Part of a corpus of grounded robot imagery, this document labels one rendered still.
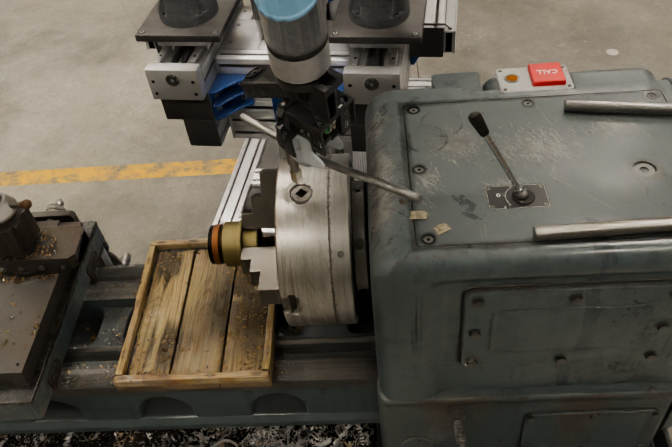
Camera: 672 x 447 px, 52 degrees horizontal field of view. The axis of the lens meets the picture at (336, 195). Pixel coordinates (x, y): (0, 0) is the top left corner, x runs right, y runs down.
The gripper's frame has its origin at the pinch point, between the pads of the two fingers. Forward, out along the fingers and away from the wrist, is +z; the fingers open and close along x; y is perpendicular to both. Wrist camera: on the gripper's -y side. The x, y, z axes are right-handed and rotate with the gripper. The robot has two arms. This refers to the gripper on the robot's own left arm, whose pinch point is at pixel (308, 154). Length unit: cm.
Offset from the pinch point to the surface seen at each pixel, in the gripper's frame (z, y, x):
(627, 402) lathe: 51, 57, 16
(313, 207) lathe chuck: 13.6, -0.1, -1.0
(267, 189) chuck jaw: 20.4, -12.9, 0.1
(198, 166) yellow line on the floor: 165, -133, 51
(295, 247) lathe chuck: 16.1, 1.1, -7.7
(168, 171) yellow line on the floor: 164, -142, 41
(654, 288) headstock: 17, 50, 19
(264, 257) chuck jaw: 25.7, -6.7, -9.1
